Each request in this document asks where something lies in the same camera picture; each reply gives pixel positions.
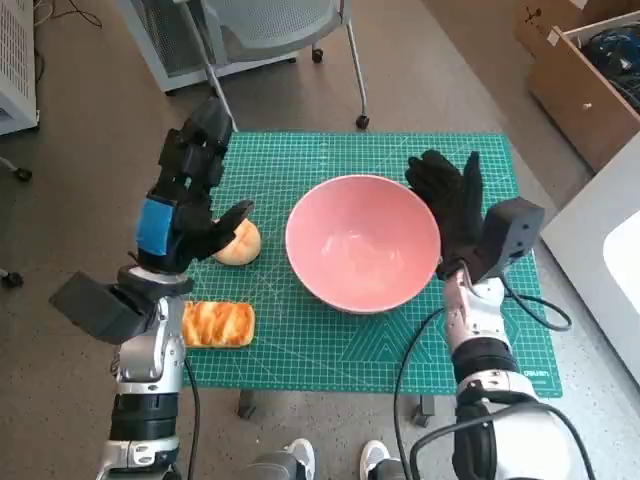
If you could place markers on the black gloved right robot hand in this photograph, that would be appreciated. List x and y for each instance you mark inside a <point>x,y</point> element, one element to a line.
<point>455,210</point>

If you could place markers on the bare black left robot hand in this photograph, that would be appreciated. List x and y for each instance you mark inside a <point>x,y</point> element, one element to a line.
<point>192,210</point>

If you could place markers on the round bread bun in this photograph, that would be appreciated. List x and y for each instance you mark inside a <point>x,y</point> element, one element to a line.
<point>242,247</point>

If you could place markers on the pink bowl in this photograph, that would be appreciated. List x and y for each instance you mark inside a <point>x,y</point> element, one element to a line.
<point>360,245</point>

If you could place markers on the long braided bread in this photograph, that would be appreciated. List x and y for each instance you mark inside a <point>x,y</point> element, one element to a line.
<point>220,322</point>

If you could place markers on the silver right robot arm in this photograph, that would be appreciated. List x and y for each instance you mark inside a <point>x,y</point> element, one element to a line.
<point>485,360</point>

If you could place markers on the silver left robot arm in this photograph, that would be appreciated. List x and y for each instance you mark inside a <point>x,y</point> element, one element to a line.
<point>145,360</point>

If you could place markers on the white desk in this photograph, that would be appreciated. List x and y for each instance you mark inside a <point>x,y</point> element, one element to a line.
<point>575,250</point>

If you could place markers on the wooden crate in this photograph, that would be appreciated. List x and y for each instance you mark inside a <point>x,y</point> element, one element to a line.
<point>570,100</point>

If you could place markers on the chair base with casters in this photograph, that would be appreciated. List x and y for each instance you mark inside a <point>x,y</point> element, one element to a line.
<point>20,173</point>

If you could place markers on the white rounded object on desk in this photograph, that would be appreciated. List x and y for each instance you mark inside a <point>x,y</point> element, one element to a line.
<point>625,265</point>

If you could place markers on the green cutting mat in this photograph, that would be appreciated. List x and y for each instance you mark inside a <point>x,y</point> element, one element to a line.
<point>310,350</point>

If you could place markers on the grey office chair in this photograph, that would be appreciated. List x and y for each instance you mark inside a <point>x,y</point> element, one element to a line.
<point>280,25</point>

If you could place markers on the cardboard box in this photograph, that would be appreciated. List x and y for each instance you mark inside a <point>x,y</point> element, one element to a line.
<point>545,25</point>

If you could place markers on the white perforated appliance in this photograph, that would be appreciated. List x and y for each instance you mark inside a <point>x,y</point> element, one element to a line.
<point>15,60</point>

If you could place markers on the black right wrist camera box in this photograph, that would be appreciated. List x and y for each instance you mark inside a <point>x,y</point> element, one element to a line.
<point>510,235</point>

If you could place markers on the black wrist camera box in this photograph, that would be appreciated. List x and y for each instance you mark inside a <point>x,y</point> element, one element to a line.
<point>100,310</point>
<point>510,235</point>

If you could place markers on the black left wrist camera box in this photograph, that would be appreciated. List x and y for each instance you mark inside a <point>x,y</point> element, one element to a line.
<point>100,310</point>

